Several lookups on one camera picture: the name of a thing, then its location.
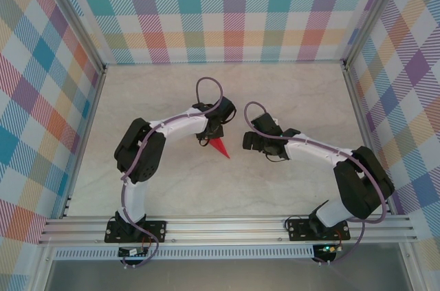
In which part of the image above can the red square paper sheet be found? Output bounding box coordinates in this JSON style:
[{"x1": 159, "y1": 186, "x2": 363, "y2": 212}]
[{"x1": 209, "y1": 138, "x2": 232, "y2": 160}]

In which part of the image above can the grey metal sheet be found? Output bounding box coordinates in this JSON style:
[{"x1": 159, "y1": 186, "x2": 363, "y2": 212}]
[{"x1": 44, "y1": 258, "x2": 413, "y2": 291}]

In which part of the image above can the thin black base cable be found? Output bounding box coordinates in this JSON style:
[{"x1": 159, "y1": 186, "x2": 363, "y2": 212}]
[{"x1": 285, "y1": 214, "x2": 312, "y2": 230}]

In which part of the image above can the long aluminium mounting rail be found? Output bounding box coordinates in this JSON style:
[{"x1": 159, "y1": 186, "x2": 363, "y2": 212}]
[{"x1": 37, "y1": 217, "x2": 419, "y2": 246}]

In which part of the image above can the aluminium table edge rail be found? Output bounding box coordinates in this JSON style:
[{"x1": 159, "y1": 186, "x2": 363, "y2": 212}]
[
  {"x1": 343, "y1": 63, "x2": 393, "y2": 215},
  {"x1": 60, "y1": 67, "x2": 107, "y2": 219}
]

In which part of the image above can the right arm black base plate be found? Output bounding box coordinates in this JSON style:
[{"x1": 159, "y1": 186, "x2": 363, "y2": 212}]
[{"x1": 287, "y1": 218, "x2": 351, "y2": 242}]

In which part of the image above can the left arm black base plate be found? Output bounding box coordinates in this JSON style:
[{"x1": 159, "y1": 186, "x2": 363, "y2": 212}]
[{"x1": 104, "y1": 220, "x2": 168, "y2": 244}]

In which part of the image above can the perforated metal cable tray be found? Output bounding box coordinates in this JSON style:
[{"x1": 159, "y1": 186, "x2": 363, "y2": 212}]
[{"x1": 53, "y1": 248, "x2": 317, "y2": 261}]

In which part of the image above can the aluminium frame post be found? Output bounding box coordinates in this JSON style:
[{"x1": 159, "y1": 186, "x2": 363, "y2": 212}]
[
  {"x1": 39, "y1": 0, "x2": 106, "y2": 74},
  {"x1": 343, "y1": 0, "x2": 412, "y2": 68}
]

